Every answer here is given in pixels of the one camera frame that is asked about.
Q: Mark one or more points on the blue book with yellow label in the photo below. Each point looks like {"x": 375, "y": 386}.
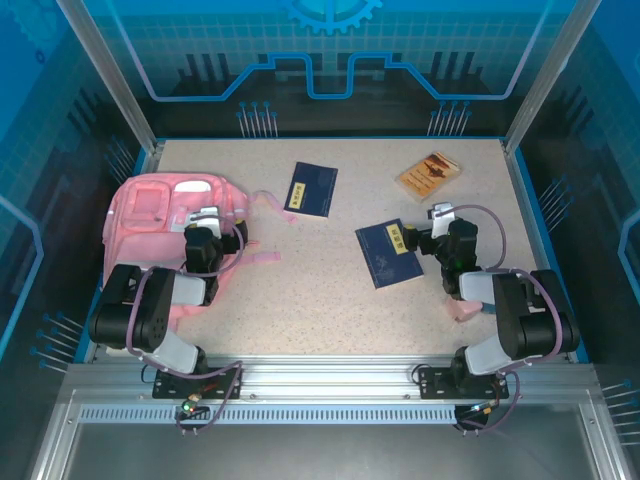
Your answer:
{"x": 390, "y": 265}

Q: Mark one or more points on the small pink box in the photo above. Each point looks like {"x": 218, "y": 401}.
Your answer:
{"x": 462, "y": 310}

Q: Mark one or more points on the orange raft cover book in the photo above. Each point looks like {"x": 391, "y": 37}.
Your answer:
{"x": 430, "y": 175}

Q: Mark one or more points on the plain dark blue book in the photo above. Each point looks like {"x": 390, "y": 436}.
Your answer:
{"x": 310, "y": 190}

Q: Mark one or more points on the pink school backpack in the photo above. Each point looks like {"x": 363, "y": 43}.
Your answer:
{"x": 145, "y": 200}

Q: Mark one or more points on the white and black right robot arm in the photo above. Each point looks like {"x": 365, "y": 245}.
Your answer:
{"x": 530, "y": 320}

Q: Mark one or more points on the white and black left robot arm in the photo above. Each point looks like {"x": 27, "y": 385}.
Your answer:
{"x": 150, "y": 310}

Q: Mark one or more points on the small blue object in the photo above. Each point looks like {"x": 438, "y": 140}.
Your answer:
{"x": 489, "y": 307}

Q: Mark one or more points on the grey metal bench panel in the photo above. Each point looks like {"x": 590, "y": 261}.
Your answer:
{"x": 325, "y": 455}

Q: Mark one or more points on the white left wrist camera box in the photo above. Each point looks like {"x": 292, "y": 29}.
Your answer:
{"x": 207, "y": 220}

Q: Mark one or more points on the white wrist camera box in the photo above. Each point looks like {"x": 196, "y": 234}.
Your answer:
{"x": 442, "y": 220}
{"x": 207, "y": 220}

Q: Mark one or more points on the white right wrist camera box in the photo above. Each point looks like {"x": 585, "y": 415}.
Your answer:
{"x": 442, "y": 220}

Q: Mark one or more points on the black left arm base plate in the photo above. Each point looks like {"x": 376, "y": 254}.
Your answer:
{"x": 217, "y": 372}

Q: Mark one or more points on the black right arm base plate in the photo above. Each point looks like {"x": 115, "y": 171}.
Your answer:
{"x": 432, "y": 385}

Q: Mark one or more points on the aluminium mounting rail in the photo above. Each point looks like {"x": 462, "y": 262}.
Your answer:
{"x": 325, "y": 372}

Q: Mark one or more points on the aluminium frame post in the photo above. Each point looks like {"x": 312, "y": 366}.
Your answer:
{"x": 542, "y": 75}
{"x": 116, "y": 75}

